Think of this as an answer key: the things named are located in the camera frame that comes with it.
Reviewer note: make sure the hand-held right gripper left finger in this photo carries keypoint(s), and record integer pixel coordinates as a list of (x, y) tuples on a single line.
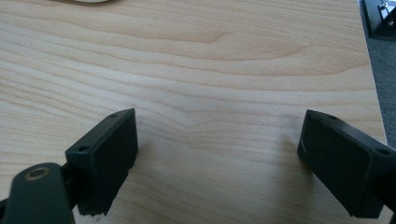
[(102, 161)]

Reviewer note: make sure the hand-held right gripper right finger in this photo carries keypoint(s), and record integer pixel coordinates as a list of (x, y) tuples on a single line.
[(342, 168)]

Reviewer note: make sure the white plastic bin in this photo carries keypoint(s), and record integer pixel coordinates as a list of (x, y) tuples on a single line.
[(90, 1)]

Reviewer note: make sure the dark chair base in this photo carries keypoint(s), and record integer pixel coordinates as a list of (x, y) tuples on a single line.
[(381, 18)]

